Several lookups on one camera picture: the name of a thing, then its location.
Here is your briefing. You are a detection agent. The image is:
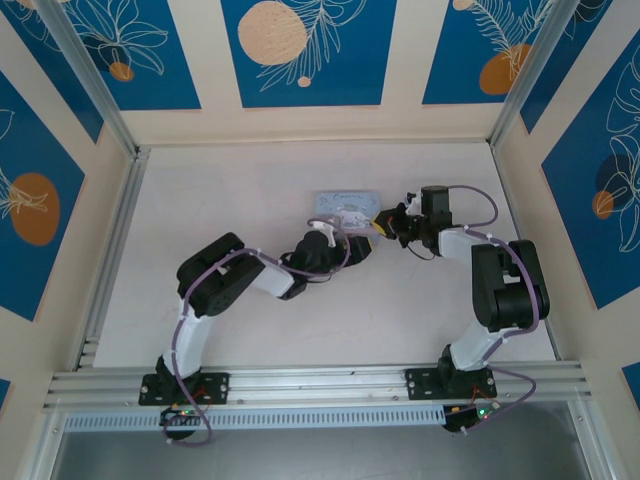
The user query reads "light blue flat packet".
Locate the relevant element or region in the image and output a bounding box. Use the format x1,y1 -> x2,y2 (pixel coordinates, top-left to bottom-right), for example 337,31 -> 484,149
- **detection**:
310,189 -> 384,237

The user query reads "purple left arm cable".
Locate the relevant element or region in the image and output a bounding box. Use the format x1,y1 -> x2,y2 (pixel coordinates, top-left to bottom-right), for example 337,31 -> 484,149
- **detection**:
161,232 -> 351,447

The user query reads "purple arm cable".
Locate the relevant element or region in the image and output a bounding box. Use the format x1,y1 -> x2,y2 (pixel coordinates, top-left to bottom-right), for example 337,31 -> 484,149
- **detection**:
446,184 -> 544,437
161,232 -> 351,447

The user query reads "thin black cable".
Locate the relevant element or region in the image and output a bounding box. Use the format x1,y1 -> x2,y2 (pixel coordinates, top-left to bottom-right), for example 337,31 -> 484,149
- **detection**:
398,242 -> 441,262

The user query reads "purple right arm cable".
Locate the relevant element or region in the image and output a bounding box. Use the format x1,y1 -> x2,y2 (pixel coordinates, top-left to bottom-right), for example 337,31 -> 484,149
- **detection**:
446,184 -> 544,437

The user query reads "aluminium mounting rail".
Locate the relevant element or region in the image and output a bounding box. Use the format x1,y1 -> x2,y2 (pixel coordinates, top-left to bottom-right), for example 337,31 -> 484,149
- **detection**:
41,360 -> 595,415

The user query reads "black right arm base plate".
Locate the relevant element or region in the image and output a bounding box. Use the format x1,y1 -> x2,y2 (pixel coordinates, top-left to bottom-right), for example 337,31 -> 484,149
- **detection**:
405,366 -> 499,402

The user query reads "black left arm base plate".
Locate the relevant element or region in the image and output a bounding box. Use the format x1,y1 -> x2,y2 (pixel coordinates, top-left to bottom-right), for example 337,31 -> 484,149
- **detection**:
139,371 -> 232,406

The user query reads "grey slotted cable duct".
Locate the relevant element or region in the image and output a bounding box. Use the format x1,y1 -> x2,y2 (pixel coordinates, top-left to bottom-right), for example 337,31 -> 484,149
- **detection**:
64,405 -> 449,432

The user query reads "aluminium frame post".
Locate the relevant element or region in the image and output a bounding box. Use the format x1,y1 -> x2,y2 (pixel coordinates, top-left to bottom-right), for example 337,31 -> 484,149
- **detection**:
489,0 -> 574,147
35,0 -> 140,157

